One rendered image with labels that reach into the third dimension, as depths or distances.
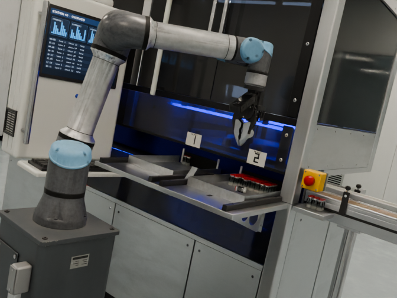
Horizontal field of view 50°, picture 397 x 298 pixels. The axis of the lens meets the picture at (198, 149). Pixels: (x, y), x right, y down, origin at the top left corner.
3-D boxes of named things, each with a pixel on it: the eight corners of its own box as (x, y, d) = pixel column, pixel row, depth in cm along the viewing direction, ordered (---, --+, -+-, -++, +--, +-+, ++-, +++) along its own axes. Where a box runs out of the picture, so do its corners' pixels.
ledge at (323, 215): (306, 206, 179) (307, 202, 179) (335, 216, 172) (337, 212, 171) (292, 210, 168) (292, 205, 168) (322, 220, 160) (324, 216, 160)
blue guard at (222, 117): (23, 94, 285) (27, 67, 283) (285, 171, 171) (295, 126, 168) (22, 94, 285) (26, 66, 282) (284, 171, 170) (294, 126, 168)
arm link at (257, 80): (260, 73, 144) (240, 70, 149) (258, 87, 145) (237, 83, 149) (271, 77, 150) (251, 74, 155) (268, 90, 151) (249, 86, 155)
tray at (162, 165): (178, 162, 214) (179, 155, 213) (220, 176, 198) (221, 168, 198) (127, 162, 187) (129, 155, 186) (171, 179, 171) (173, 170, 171)
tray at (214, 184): (233, 181, 194) (235, 173, 193) (285, 198, 178) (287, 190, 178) (186, 184, 166) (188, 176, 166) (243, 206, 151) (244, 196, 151)
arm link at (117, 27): (103, 1, 115) (269, 32, 129) (101, 6, 125) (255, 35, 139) (98, 45, 116) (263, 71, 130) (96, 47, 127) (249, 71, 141)
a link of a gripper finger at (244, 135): (253, 148, 153) (259, 122, 152) (244, 147, 149) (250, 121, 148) (246, 146, 155) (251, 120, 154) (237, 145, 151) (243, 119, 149)
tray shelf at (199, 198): (169, 163, 217) (170, 159, 217) (295, 206, 176) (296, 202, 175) (94, 164, 179) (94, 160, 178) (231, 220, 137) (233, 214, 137)
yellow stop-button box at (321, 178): (307, 185, 171) (311, 168, 170) (324, 191, 167) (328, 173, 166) (299, 187, 165) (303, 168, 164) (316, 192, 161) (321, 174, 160)
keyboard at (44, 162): (107, 164, 211) (107, 159, 211) (123, 172, 202) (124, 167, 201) (27, 162, 183) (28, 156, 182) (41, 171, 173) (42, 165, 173)
